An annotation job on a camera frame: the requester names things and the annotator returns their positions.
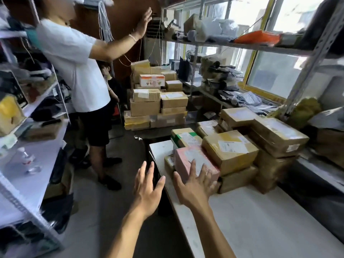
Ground pile of cardboard parcels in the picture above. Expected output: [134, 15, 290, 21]
[123, 59, 188, 131]
[164, 106, 310, 195]

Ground black paper bags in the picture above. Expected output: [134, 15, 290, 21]
[177, 57, 192, 82]

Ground person's left forearm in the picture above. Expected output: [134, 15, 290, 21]
[106, 208, 152, 258]

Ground small plain cardboard box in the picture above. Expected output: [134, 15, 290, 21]
[183, 13, 201, 35]

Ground white hanging cords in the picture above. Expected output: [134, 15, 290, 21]
[96, 0, 162, 67]

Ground crumpled grey plastic bag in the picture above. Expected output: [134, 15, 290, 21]
[307, 106, 344, 132]

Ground yellow framed window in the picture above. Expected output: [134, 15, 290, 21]
[238, 0, 304, 104]

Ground pink printed parcel box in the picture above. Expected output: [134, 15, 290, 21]
[174, 146, 221, 186]

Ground white standing air conditioner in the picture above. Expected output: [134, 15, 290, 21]
[144, 16, 164, 66]

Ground white plastic bag bundle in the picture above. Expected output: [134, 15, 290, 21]
[195, 18, 240, 43]

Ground person's right hand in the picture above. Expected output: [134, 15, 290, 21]
[173, 159, 220, 213]

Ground yellow plastic mailer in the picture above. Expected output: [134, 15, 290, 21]
[0, 94, 27, 137]

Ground small handwritten cardboard box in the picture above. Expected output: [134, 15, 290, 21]
[309, 129, 344, 169]

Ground olive yellow bag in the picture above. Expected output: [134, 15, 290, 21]
[266, 97, 323, 131]

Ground person's right forearm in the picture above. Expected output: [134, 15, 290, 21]
[192, 206, 238, 258]

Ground pile of grey mailer bags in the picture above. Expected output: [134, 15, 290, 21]
[200, 55, 244, 97]

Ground grey taped parcel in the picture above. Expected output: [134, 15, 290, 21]
[277, 33, 302, 49]

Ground dark purple bag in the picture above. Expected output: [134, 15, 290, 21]
[298, 0, 344, 51]

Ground pile of grey plastic mailers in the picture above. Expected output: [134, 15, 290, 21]
[219, 90, 279, 113]

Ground person's left hand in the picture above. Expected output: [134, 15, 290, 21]
[132, 161, 166, 220]

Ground orange plastic mailer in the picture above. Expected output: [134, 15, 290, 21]
[233, 30, 281, 46]

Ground grey metal shelf rack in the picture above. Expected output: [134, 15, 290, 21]
[279, 0, 344, 194]
[160, 0, 317, 110]

